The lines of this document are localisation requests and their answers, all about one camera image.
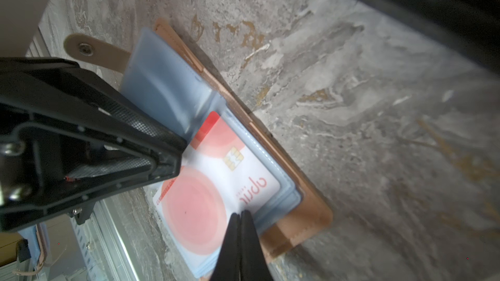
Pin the tan leather card holder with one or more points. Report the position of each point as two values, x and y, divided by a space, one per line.
164 79

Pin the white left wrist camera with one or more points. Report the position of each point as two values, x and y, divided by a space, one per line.
35 4

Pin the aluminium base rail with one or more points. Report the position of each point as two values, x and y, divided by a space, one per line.
101 239

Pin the finger of the black triangular left gripper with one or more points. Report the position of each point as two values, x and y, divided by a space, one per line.
69 140

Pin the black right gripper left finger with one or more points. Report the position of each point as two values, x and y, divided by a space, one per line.
228 263

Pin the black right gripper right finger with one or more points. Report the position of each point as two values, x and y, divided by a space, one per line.
253 265

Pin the white card red circles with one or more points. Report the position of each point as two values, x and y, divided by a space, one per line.
219 176

